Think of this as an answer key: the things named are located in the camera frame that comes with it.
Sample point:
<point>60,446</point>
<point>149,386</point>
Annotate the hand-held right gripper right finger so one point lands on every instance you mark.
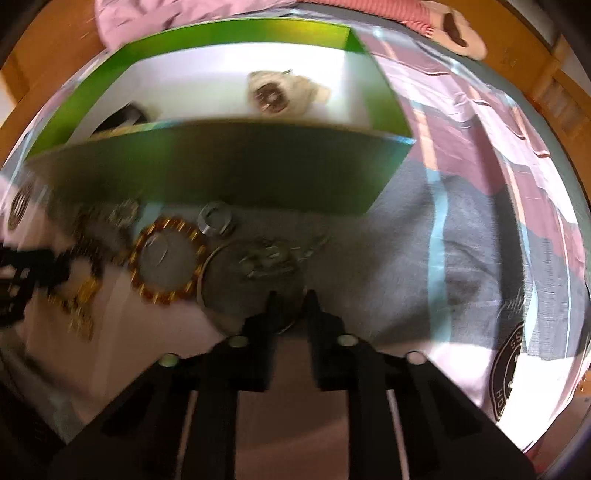
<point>313,314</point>

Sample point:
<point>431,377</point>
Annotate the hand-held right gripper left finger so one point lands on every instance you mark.
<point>272,314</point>

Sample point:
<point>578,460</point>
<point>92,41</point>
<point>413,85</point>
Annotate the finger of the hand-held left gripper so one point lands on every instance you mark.
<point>14,297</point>
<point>32,259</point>

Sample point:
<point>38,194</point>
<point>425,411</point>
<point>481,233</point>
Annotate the thin silver bangle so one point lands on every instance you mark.
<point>201,288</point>

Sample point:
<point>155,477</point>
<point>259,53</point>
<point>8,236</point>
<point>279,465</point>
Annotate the green cardboard box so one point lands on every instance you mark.
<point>231,161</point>

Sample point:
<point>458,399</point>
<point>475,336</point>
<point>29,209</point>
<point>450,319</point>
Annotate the printed bedsheet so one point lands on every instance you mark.
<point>461,254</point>

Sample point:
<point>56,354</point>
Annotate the white wrist watch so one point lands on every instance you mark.
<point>270,94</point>

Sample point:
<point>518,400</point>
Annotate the pink quilt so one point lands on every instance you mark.
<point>138,18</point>

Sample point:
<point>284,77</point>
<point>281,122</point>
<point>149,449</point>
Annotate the cream plush foot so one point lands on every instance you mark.
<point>461,39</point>

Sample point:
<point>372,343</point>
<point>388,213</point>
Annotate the wooden bed frame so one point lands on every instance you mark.
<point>531,60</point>

